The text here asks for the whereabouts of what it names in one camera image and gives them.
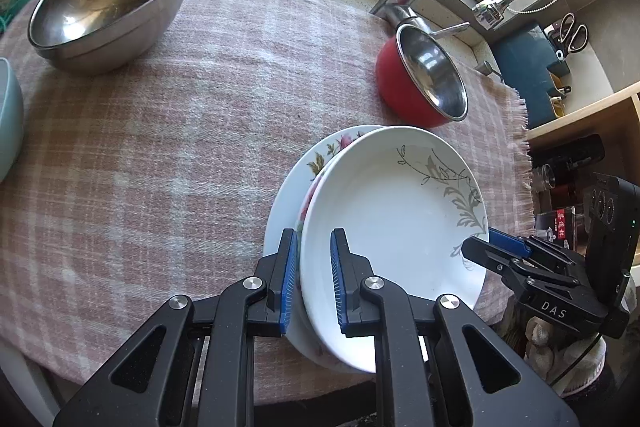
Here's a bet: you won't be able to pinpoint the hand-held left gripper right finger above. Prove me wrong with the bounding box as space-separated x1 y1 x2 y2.
330 228 581 427

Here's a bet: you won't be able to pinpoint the pink checked cloth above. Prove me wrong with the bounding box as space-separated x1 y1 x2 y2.
0 0 531 398

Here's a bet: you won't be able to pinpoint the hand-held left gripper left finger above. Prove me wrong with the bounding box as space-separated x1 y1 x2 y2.
52 228 301 427

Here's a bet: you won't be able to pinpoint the black handled scissors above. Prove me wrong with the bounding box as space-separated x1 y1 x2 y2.
547 13 590 58

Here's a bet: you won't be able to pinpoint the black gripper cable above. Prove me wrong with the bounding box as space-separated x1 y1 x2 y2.
550 332 602 389

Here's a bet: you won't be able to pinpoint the person's right hand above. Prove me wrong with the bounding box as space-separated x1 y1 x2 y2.
500 297 608 400

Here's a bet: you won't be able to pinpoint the clear glass cup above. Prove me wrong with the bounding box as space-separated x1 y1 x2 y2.
532 163 557 192

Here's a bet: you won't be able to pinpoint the light blue ceramic bowl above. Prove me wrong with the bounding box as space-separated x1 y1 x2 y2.
0 57 25 182

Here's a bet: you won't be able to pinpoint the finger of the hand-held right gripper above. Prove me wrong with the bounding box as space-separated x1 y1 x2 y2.
460 234 581 293
487 227 588 270

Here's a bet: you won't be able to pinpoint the dark blue knife holder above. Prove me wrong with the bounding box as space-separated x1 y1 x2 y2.
492 24 573 130

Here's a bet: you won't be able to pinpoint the small red steel bowl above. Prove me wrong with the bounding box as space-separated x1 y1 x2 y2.
376 25 469 129

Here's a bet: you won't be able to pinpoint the grey leaf print white plate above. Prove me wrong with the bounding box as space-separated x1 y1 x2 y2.
299 125 489 375

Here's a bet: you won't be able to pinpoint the red printed box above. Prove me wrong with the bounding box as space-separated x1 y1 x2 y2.
535 207 581 249

